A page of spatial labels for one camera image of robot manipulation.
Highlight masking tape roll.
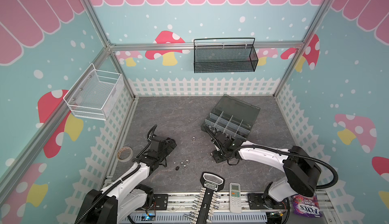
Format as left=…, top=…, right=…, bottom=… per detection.
left=116, top=147, right=134, bottom=163

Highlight purple Fox's candy bag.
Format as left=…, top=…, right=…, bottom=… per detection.
left=292, top=194, right=322, bottom=218

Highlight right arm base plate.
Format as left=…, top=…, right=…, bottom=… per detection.
left=247, top=193, right=271, bottom=210

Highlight black mesh wall basket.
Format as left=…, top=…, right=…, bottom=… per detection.
left=193, top=38, right=259, bottom=74

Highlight white remote control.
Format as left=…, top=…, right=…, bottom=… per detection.
left=229, top=182, right=242, bottom=214

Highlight black tool with sockets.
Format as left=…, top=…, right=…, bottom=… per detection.
left=183, top=171, right=225, bottom=224

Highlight grey compartment organizer box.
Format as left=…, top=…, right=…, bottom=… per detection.
left=201, top=95, right=260, bottom=141

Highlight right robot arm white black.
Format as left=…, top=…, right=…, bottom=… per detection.
left=202, top=125, right=339, bottom=209

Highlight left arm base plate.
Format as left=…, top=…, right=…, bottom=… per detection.
left=137, top=194, right=169, bottom=211

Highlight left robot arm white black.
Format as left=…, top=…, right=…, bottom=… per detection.
left=75, top=125, right=177, bottom=224

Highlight white wire wall basket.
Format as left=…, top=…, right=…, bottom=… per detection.
left=63, top=64, right=125, bottom=121

